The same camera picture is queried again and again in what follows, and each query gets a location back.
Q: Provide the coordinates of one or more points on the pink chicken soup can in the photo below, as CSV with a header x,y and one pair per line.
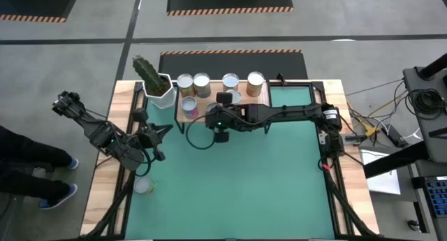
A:
x,y
189,104

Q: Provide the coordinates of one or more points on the orange yellow food can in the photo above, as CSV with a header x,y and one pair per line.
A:
x,y
230,81

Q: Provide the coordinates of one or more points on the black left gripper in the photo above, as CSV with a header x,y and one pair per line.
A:
x,y
145,134

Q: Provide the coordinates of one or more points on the small black clamp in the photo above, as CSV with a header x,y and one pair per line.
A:
x,y
280,78

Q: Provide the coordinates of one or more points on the orange green beans can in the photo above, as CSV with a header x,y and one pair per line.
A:
x,y
185,81

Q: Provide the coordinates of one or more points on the black power strip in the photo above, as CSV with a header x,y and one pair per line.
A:
x,y
394,135

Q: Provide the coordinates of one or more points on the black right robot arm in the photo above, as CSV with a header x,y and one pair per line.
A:
x,y
286,111

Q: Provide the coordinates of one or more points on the green cactus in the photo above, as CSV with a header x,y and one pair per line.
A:
x,y
148,71

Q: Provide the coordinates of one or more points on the blue peas can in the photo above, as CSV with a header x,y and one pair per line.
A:
x,y
202,80

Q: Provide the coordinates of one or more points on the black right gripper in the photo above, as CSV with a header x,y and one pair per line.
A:
x,y
227,118

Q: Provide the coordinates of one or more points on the black striped-edge floor mat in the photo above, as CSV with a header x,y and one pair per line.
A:
x,y
230,64
35,5
227,0

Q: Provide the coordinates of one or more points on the green label can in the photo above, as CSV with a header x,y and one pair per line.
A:
x,y
142,184

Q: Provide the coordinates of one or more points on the small black caster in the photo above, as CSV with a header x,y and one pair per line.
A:
x,y
413,225

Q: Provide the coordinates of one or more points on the black diagonal bar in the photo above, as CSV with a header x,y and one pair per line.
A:
x,y
394,159

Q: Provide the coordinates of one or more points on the black aluminium table frame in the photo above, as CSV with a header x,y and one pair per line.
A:
x,y
347,207

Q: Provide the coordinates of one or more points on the person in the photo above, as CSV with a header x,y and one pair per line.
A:
x,y
28,157

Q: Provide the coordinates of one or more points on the backlit keyboard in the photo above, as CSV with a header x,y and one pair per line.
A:
x,y
438,195

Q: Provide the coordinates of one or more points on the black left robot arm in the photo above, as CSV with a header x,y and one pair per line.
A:
x,y
101,136

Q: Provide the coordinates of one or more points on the orange pineapple can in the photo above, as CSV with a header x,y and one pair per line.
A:
x,y
255,79

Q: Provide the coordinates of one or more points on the white paper sheet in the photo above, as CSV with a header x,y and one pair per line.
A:
x,y
384,181

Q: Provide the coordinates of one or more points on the grey equipment cart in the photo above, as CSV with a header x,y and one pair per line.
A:
x,y
415,80

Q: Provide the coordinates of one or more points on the green table mat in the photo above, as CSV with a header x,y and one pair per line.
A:
x,y
227,199

